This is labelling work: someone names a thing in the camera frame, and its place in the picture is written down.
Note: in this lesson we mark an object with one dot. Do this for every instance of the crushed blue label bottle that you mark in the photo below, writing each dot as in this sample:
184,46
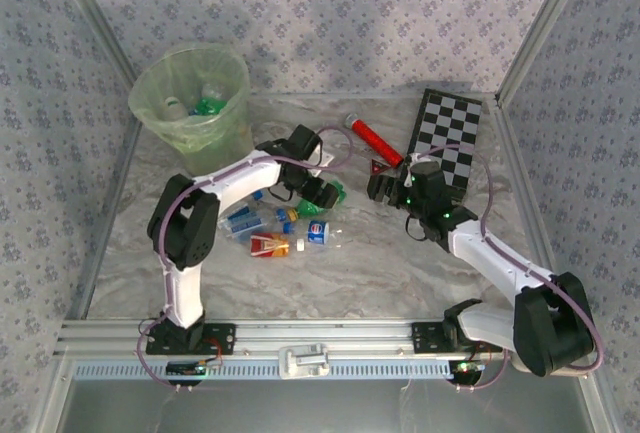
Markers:
248,224

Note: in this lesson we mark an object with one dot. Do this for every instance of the clear bottle green white label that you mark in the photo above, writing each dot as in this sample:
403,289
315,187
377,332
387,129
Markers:
172,107

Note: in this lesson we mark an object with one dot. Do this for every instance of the green plastic bin liner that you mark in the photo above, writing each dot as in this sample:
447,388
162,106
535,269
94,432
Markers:
150,98

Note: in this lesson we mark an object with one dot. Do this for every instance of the red glitter tube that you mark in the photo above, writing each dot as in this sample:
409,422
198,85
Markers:
375,140

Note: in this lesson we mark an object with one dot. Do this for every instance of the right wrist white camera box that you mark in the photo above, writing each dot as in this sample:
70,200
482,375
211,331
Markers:
409,173

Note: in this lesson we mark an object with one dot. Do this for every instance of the small red triangle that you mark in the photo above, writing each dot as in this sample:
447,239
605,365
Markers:
377,168

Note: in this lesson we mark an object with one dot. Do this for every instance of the long aluminium mounting rail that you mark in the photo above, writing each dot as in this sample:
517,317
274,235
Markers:
350,335

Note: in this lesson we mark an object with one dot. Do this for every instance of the translucent plastic waste bin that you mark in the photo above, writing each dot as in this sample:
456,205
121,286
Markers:
230,148

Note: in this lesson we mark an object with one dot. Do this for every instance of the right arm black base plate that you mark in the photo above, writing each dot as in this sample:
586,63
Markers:
425,338

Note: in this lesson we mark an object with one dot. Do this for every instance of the aluminium side rail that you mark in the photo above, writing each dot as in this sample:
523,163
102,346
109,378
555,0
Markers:
119,178
511,143

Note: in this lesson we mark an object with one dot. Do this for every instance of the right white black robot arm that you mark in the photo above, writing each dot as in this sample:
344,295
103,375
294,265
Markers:
490,253

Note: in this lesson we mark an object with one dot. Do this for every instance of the Pepsi bottle blue cap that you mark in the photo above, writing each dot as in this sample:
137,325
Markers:
317,233

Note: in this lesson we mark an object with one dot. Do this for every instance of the aluminium frame post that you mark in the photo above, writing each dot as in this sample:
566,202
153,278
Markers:
96,18
548,18

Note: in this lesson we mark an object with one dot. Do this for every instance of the clear plastic bottle white cap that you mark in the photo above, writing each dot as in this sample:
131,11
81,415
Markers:
215,90

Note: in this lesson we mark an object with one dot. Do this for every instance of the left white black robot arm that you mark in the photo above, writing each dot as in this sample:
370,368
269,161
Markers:
235,178

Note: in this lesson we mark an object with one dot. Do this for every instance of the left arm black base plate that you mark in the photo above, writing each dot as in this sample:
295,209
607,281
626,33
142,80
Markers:
220,338

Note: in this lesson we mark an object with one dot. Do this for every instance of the grey metal latch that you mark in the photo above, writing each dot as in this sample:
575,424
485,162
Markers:
302,360

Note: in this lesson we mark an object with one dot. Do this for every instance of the black grey checkerboard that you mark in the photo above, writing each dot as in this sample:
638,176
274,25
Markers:
450,123

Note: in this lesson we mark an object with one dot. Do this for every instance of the red label bottle white cap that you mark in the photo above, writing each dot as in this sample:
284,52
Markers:
267,246

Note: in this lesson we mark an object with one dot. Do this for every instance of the green plastic bottle yellow cap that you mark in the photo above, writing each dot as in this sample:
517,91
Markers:
206,105
307,208

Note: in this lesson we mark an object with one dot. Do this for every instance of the grey oval pad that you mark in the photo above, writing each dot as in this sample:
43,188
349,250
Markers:
516,360

